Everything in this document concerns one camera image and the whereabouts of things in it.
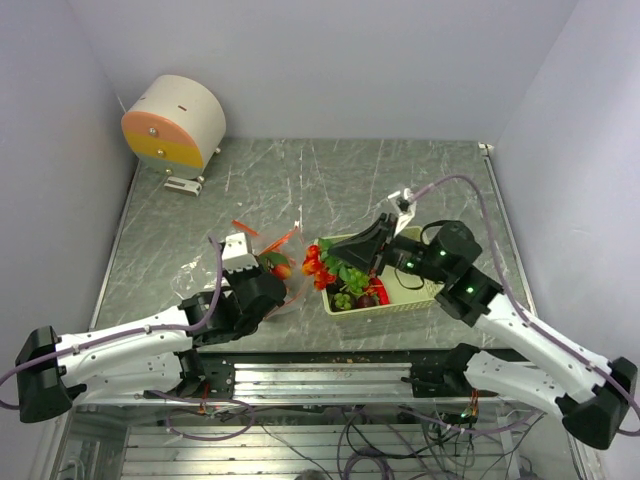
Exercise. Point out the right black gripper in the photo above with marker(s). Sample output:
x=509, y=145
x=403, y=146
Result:
x=364, y=248

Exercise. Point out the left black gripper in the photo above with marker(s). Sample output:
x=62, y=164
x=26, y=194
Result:
x=231, y=276

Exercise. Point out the red cherry bunch with leaves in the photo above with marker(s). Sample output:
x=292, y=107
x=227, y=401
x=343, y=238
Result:
x=276, y=264

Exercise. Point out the clear zip bag orange zipper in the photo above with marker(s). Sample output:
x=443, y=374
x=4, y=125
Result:
x=281, y=250

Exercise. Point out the orange red flower bunch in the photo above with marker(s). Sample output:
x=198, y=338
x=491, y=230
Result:
x=326, y=270

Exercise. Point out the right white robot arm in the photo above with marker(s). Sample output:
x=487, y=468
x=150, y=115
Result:
x=589, y=393

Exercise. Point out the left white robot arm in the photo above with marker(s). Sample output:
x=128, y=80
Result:
x=157, y=354

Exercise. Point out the dark purple plum bottom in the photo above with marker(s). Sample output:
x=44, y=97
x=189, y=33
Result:
x=367, y=301

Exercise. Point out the small green grape bunch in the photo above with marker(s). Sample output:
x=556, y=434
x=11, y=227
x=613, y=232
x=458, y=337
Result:
x=342, y=302

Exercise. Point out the cream plastic basket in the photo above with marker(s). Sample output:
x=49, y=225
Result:
x=405, y=292

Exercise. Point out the white corner clip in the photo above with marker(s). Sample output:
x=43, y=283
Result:
x=486, y=147

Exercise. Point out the round pastel drawer cabinet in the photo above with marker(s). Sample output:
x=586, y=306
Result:
x=175, y=127

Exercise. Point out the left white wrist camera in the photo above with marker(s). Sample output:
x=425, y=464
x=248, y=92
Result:
x=237, y=253

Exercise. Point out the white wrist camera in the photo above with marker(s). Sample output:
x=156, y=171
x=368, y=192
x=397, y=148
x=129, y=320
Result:
x=237, y=253
x=404, y=208

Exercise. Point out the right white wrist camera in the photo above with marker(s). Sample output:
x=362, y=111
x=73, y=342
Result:
x=404, y=208

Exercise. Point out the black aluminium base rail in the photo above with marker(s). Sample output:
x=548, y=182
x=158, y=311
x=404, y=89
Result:
x=288, y=378

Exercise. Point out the small white metal bracket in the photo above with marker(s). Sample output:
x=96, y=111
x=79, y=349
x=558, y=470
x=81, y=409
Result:
x=183, y=186

